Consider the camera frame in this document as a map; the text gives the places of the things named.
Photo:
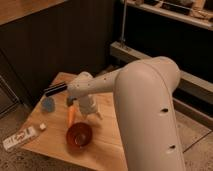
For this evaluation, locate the small white cube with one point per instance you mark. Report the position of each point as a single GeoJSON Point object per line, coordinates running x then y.
{"type": "Point", "coordinates": [42, 127]}

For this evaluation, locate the red ceramic bowl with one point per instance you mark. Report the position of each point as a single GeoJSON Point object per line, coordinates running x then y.
{"type": "Point", "coordinates": [79, 135]}

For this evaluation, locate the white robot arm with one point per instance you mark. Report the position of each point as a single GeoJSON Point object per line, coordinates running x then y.
{"type": "Point", "coordinates": [143, 101]}

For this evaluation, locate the black rectangular box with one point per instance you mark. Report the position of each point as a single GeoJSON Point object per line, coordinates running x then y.
{"type": "Point", "coordinates": [55, 89]}

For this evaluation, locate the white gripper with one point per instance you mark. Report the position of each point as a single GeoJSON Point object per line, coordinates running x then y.
{"type": "Point", "coordinates": [88, 105]}

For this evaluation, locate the blue round object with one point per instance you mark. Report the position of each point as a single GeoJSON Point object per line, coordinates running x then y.
{"type": "Point", "coordinates": [48, 104]}

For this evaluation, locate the white labelled flat box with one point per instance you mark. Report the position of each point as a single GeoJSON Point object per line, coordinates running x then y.
{"type": "Point", "coordinates": [19, 138]}

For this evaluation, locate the metal shelf rack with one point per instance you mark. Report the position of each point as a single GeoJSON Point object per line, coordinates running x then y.
{"type": "Point", "coordinates": [140, 34]}

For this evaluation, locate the orange carrot toy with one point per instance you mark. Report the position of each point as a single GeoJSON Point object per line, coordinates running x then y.
{"type": "Point", "coordinates": [71, 115]}

